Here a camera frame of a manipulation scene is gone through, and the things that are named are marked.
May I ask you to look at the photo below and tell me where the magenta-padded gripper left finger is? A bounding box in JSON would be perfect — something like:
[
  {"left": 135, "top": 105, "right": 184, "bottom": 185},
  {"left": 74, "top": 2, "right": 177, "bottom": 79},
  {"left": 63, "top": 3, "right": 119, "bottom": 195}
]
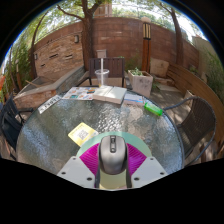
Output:
[{"left": 56, "top": 143, "right": 101, "bottom": 189}]

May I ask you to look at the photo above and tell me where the beige planter box with plant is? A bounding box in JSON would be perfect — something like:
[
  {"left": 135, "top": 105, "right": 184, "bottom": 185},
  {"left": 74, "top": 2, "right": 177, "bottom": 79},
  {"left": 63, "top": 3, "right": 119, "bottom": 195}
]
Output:
[{"left": 127, "top": 67, "right": 154, "bottom": 99}]

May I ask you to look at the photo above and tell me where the colourful open magazine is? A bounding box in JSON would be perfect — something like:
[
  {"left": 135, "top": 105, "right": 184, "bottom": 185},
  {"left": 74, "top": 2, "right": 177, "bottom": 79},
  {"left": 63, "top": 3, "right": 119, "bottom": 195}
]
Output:
[{"left": 61, "top": 86, "right": 100, "bottom": 101}]

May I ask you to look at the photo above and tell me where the yellow card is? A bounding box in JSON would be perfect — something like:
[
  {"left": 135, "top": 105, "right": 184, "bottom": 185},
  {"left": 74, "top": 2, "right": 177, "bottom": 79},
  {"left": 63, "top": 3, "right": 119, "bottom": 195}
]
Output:
[{"left": 67, "top": 122, "right": 100, "bottom": 148}]

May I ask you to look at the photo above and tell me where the beige stone slab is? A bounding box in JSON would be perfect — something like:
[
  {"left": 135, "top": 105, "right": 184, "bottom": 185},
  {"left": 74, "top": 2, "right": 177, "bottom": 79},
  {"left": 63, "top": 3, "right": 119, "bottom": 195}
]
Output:
[{"left": 149, "top": 58, "right": 170, "bottom": 78}]

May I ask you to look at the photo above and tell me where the forked tree trunk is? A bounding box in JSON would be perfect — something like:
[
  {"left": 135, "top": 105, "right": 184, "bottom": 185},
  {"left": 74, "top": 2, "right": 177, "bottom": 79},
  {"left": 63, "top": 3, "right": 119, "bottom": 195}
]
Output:
[{"left": 56, "top": 0, "right": 111, "bottom": 72}]

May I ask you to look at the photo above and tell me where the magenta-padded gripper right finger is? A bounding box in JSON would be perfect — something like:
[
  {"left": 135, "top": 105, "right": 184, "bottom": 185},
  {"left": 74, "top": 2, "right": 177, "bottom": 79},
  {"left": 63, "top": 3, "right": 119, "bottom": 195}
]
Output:
[{"left": 125, "top": 143, "right": 168, "bottom": 189}]

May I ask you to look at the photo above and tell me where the black metal chair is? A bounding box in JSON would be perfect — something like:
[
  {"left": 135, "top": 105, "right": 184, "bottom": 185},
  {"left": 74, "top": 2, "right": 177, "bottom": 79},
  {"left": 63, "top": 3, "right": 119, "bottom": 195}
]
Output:
[{"left": 0, "top": 94, "right": 34, "bottom": 151}]

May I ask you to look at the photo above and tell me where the white printed paper strip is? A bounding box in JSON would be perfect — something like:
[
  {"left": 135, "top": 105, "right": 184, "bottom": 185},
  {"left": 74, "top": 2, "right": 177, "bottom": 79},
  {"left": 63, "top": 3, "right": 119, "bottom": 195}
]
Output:
[{"left": 37, "top": 94, "right": 63, "bottom": 115}]

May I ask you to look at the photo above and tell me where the slender leaning tree trunk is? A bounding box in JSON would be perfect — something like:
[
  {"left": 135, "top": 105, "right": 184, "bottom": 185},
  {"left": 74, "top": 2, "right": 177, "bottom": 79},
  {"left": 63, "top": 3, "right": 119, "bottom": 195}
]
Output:
[{"left": 168, "top": 6, "right": 185, "bottom": 66}]

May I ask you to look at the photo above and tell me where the thin blue-white booklet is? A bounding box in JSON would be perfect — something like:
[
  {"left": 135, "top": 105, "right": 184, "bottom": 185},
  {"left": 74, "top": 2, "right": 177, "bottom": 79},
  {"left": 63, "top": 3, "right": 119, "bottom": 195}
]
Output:
[{"left": 123, "top": 93, "right": 146, "bottom": 108}]

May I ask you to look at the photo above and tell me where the green cylindrical tube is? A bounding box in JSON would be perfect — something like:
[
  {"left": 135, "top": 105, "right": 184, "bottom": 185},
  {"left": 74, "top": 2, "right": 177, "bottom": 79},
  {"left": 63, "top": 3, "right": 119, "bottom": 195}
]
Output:
[{"left": 143, "top": 101, "right": 164, "bottom": 117}]

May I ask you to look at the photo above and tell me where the dark wicker armchair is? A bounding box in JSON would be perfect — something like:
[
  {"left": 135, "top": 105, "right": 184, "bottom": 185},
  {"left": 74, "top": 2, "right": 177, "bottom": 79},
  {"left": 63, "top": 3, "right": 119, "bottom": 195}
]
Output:
[{"left": 163, "top": 95, "right": 218, "bottom": 168}]

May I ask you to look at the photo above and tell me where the clear plastic cup with straw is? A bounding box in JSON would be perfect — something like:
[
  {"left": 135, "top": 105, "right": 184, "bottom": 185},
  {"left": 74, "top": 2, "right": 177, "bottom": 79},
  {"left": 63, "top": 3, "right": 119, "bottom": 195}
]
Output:
[{"left": 94, "top": 58, "right": 110, "bottom": 88}]

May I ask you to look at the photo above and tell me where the pastel mouse pad with wrist rest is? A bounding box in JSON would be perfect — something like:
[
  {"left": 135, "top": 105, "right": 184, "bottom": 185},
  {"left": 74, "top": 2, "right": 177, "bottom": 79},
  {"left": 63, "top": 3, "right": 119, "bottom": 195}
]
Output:
[{"left": 75, "top": 130, "right": 153, "bottom": 190}]

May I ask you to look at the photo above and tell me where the dark slatted wooden chair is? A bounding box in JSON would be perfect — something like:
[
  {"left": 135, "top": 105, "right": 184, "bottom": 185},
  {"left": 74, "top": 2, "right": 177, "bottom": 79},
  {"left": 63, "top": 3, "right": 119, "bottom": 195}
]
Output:
[{"left": 77, "top": 57, "right": 127, "bottom": 88}]

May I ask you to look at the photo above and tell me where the wooden garden lamp post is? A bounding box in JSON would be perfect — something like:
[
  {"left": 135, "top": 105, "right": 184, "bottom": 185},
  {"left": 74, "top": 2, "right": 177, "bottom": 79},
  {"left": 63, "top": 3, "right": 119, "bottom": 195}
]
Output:
[{"left": 140, "top": 16, "right": 152, "bottom": 74}]

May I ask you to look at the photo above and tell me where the curved wooden bench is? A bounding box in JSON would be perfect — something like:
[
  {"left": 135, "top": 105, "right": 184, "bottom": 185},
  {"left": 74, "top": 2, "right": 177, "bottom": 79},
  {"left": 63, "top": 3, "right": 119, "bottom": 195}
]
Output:
[{"left": 166, "top": 63, "right": 224, "bottom": 148}]

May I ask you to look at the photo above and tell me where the grey wall box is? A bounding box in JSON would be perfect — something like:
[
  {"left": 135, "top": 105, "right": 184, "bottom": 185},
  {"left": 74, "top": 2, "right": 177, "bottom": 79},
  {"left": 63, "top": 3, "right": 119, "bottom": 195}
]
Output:
[{"left": 96, "top": 49, "right": 108, "bottom": 59}]

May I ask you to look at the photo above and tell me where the dark grey computer mouse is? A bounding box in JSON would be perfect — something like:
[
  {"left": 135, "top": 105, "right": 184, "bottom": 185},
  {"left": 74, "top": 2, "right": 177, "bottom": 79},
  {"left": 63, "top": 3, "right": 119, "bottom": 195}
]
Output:
[{"left": 98, "top": 134, "right": 129, "bottom": 176}]

